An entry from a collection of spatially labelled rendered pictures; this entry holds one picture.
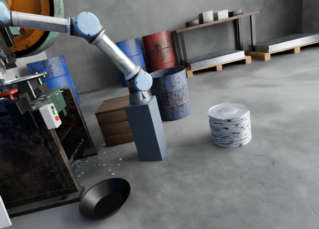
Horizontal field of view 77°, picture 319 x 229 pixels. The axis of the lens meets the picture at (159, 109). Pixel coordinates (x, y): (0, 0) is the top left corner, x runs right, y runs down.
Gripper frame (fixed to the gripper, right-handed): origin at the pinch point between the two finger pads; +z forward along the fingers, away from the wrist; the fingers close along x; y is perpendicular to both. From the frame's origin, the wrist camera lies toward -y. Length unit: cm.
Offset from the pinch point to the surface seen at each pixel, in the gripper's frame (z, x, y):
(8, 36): -24.2, -11.0, -40.7
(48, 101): 19.9, 1.2, -29.9
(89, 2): -95, -13, -363
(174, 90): 49, 90, -85
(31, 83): 6.0, -4.8, -30.5
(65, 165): 56, 7, -7
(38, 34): -25, -4, -66
